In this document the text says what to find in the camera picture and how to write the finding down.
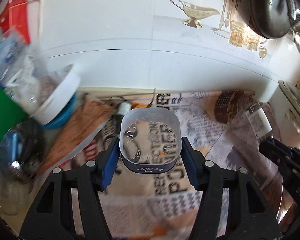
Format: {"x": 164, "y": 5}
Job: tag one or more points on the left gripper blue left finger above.
{"x": 108, "y": 162}

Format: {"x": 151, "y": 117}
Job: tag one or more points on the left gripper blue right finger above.
{"x": 192, "y": 161}

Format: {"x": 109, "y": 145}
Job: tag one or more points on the clear square plastic cup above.
{"x": 150, "y": 140}

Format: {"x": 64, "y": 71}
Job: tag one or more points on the newspaper sheets on counter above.
{"x": 240, "y": 190}

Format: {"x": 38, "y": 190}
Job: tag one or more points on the white rice cooker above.
{"x": 285, "y": 104}

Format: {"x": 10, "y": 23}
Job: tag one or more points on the green tin box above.
{"x": 10, "y": 114}

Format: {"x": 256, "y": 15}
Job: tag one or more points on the black hanging wok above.
{"x": 273, "y": 19}

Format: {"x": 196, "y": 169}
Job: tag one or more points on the red tin canister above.
{"x": 15, "y": 16}

